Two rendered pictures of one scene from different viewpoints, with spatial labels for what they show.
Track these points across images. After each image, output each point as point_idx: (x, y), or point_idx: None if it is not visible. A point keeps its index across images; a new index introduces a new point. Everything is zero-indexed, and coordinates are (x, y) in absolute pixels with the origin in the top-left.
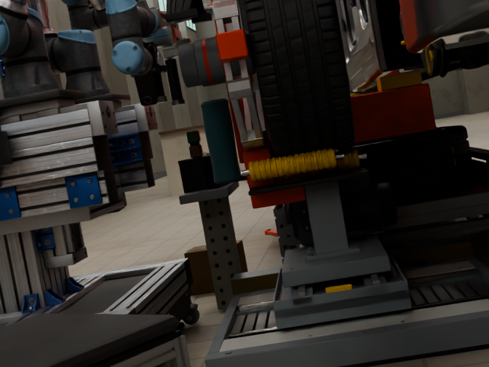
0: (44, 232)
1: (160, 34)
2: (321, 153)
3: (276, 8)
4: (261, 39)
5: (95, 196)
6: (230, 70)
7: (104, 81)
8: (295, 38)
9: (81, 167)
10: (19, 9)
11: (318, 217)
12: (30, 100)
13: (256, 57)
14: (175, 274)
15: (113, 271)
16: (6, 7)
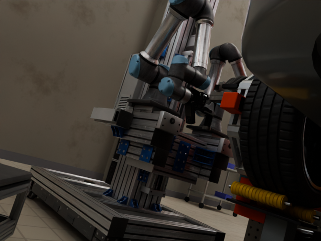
0: (146, 173)
1: (218, 94)
2: (274, 194)
3: (264, 86)
4: (248, 102)
5: (148, 158)
6: (232, 118)
7: (218, 124)
8: (266, 106)
9: (145, 140)
10: (149, 58)
11: (265, 239)
12: (140, 101)
13: (241, 112)
14: (199, 231)
15: (190, 218)
16: (143, 56)
